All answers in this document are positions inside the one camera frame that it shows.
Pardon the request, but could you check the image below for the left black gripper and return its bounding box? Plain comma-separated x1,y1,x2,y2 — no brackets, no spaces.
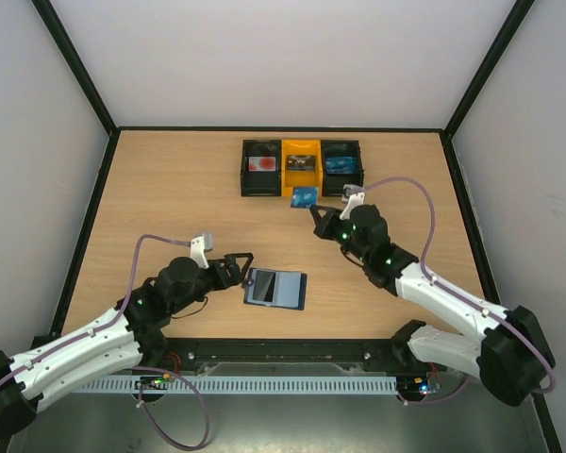
170,254,254,315

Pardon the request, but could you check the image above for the blue VIP card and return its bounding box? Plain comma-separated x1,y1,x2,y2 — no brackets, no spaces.
325,156,357,175
291,186,319,209

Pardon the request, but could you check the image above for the navy blue card holder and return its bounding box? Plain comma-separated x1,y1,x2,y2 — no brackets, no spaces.
242,268,308,310

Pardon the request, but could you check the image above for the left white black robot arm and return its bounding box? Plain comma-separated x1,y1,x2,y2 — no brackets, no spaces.
0,253,253,440

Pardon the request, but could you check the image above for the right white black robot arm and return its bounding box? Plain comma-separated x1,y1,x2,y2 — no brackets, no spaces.
309,205,556,407

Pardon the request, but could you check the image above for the red white card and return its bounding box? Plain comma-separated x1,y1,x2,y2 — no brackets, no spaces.
247,156,277,172

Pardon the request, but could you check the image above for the yellow middle bin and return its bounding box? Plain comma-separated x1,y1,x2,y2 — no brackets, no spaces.
281,139,323,197

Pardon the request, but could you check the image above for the right black bin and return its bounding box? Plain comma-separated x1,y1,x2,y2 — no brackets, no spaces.
321,140,364,197

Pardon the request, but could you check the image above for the black bin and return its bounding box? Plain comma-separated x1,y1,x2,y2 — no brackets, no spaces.
240,140,282,197
321,140,364,197

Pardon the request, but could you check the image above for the left black bin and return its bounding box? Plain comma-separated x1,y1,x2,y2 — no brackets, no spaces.
240,140,282,197

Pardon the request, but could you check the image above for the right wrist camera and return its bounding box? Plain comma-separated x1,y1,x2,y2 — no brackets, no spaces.
340,184,366,220

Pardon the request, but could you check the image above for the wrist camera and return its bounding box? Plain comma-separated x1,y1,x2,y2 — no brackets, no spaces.
340,184,366,220
190,232,214,269

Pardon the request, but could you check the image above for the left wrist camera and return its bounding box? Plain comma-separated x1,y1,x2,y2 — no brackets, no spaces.
190,232,214,269

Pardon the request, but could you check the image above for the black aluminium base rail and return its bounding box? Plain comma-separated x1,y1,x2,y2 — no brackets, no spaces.
141,338,446,376

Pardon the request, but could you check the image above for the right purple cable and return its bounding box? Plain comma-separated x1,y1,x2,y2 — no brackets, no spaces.
358,176,558,407

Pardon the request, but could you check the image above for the purple cable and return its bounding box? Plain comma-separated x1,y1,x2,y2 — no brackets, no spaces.
0,233,212,449
358,176,558,407

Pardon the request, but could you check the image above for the grey slotted cable duct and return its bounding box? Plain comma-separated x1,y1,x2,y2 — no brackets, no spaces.
76,375,397,395

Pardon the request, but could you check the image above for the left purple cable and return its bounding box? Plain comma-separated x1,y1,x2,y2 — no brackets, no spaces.
0,233,212,449

